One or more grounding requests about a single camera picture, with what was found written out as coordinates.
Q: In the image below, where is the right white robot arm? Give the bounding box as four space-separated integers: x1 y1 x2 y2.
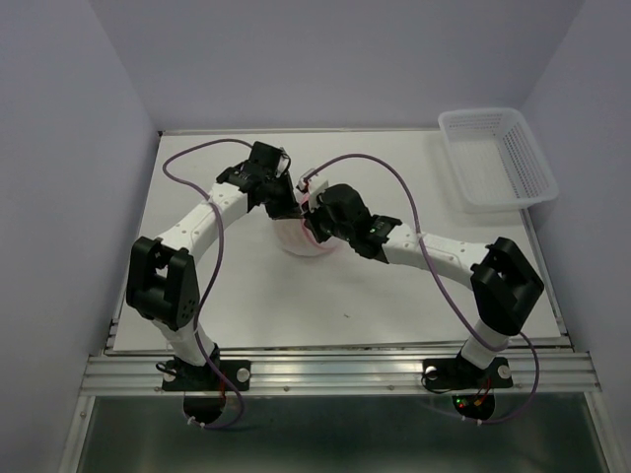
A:
300 184 544 384

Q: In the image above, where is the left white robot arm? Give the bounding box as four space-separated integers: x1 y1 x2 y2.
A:
125 142 300 388

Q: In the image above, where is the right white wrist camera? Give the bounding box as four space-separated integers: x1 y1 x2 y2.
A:
295 169 328 210

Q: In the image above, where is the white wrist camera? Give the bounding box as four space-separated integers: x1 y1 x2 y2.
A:
275 148 291 176
295 169 328 210

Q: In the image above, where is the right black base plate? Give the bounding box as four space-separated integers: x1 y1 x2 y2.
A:
422 357 514 391

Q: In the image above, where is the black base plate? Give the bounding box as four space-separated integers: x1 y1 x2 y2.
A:
422 357 514 391
155 358 250 392

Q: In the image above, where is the white plastic basket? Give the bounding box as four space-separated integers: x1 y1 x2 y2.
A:
438 107 559 213

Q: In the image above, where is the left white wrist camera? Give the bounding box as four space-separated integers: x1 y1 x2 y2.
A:
275 148 291 176

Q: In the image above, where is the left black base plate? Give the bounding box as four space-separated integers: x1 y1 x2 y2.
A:
155 358 250 392

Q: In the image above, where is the aluminium mounting rail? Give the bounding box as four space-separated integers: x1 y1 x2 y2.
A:
80 343 601 397

